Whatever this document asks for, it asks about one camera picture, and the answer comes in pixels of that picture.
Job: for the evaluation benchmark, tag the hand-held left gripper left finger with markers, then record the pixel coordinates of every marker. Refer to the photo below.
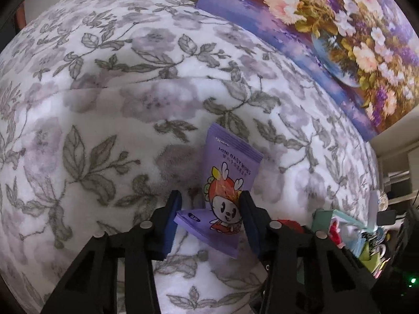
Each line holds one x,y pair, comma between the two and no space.
172,225

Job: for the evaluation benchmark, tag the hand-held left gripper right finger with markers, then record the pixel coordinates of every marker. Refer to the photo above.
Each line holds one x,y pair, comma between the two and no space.
250,225

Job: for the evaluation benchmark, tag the purple baby wipes pack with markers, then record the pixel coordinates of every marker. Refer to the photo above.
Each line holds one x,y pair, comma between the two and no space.
226,170

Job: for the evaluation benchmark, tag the teal rimmed white tray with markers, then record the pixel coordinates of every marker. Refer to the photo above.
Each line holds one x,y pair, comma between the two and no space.
322,219

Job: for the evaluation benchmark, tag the lime green cloth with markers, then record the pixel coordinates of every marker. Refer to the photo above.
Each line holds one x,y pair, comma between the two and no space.
368,252

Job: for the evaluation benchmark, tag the white power strip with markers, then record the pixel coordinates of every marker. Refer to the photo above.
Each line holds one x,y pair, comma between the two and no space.
373,202

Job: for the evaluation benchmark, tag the black power adapter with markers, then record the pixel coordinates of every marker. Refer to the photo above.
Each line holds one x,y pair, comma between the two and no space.
387,218

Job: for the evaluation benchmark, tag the grey floral blanket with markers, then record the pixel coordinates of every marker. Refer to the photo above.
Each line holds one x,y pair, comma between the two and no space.
131,88

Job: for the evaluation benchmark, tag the floral painting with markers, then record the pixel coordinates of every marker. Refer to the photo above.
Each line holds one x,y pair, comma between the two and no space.
327,39

